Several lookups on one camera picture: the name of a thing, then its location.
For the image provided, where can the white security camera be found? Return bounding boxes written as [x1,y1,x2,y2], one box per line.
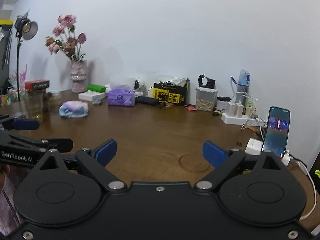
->
[134,79,145,96]

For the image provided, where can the green box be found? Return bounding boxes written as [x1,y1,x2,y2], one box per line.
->
[86,84,106,93]

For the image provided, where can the person left hand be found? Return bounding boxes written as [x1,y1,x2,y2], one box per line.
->
[0,164,10,190]

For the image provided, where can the purple tissue pack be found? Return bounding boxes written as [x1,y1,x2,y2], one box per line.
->
[107,75,135,107]

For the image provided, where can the studio lamp on stand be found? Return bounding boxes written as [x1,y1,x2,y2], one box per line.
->
[13,16,39,102]

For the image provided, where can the black mount on container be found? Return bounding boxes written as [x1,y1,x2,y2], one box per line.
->
[197,74,215,89]

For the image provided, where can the dried pink rose bouquet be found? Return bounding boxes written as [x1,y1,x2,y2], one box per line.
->
[45,14,87,62]

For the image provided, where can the pink textured flower vase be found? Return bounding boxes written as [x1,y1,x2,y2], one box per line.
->
[71,61,87,93]

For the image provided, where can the small blue wrapped packet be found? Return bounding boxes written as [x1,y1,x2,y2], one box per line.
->
[92,99,103,105]

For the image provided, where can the white power strip with chargers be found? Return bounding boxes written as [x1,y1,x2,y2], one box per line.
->
[221,101,259,126]

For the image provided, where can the white charging cable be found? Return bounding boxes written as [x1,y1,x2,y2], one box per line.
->
[280,152,318,222]

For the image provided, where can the smartphone with lit screen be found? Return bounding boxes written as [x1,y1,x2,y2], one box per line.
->
[262,106,290,157]

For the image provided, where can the black yellow cardboard box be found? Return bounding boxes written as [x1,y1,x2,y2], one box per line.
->
[152,78,189,106]

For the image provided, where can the red snack packet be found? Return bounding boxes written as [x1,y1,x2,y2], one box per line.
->
[185,105,196,112]

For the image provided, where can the red black small box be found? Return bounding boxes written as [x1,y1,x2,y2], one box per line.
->
[24,80,50,92]

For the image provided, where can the clear plastic food container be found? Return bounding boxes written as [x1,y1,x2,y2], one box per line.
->
[196,86,217,112]

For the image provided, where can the blue clear water bottle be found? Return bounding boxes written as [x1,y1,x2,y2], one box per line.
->
[231,69,250,105]

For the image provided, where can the pink blue purple vest garment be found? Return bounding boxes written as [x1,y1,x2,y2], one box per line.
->
[58,100,89,118]

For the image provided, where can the glass cup with yellow liquid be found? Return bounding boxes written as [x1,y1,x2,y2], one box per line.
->
[24,90,43,122]

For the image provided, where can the white flat box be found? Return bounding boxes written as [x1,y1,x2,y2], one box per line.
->
[78,90,106,102]

